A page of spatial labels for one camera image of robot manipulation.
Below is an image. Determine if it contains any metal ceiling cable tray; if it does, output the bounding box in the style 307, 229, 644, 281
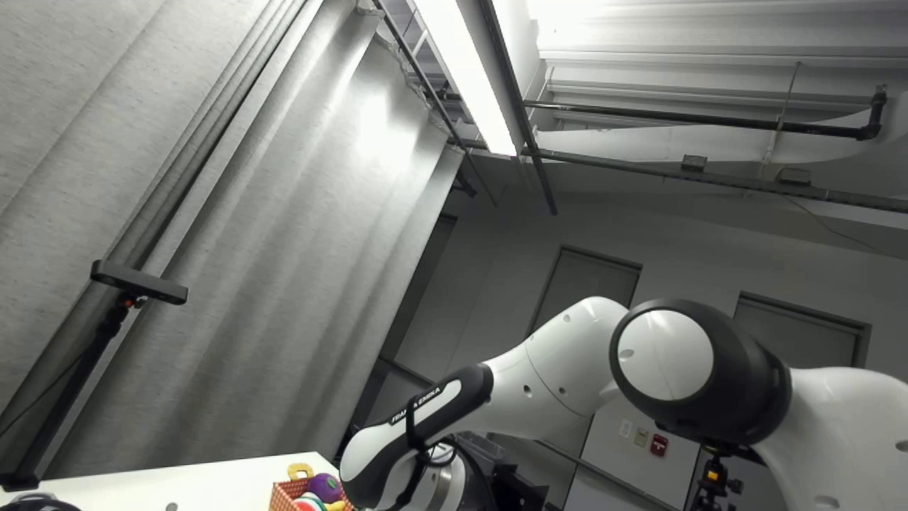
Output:
370, 0, 475, 149

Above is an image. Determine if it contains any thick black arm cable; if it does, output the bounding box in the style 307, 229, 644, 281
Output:
399, 393, 431, 508

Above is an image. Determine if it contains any black camera stand pole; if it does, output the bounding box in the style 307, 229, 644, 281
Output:
0, 294, 131, 494

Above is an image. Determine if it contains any black pot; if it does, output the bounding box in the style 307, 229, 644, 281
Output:
0, 491, 81, 511

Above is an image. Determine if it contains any grey ceiling conduit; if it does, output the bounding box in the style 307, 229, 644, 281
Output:
470, 145, 908, 214

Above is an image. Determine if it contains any black ceiling pipe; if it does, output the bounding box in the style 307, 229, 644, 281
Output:
522, 85, 891, 145

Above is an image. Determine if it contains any long ceiling light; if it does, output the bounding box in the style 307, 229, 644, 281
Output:
407, 0, 522, 158

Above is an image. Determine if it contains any grey white curtain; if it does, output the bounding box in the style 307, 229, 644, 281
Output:
0, 0, 464, 480

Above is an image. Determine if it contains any grey door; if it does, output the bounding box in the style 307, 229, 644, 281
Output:
526, 243, 644, 335
731, 293, 871, 373

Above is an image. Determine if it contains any black camera bar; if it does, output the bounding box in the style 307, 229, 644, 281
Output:
87, 258, 190, 305

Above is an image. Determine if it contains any checkered open toy box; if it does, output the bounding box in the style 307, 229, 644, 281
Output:
265, 459, 356, 511

